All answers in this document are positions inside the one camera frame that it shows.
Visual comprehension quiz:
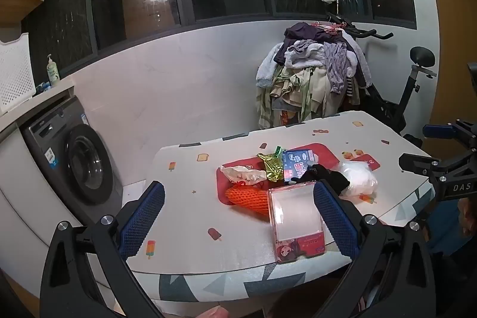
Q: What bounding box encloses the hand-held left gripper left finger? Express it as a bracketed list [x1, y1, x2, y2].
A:
[39, 181, 166, 318]

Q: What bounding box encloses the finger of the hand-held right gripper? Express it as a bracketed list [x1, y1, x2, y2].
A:
[399, 148, 477, 186]
[423, 119, 477, 151]

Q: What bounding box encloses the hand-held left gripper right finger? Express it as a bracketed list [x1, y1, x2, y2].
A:
[313, 179, 440, 318]

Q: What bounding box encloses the clear plastic box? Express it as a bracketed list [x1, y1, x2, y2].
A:
[268, 183, 326, 263]

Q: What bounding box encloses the person's right hand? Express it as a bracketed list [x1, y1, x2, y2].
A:
[458, 199, 477, 237]

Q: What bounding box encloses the black glove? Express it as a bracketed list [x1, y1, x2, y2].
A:
[292, 164, 351, 196]

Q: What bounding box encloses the dark blue cloth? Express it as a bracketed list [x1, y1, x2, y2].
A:
[425, 199, 477, 257]

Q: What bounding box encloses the white plastic bag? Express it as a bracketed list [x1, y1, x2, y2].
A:
[337, 161, 379, 201]

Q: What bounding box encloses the black exercise bike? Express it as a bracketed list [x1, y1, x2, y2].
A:
[324, 10, 438, 147]

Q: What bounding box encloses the blue cardboard box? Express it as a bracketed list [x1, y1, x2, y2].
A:
[282, 149, 320, 184]

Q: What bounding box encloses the grey washing machine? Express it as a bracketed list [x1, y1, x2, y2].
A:
[20, 96, 125, 229]

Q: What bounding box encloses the gold foil wrapper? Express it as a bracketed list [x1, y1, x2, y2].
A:
[257, 153, 286, 190]

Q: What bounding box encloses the orange foam net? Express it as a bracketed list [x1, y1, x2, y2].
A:
[224, 185, 271, 218]

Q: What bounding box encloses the white crumpled wrapper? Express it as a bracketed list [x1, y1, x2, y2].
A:
[220, 165, 268, 186]

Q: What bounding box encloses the pile of clothes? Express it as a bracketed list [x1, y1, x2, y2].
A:
[255, 22, 373, 128]

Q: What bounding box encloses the green pump soap bottle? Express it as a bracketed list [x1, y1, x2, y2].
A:
[46, 54, 61, 88]

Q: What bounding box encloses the white perforated laundry basket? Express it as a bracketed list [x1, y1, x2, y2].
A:
[0, 32, 37, 116]

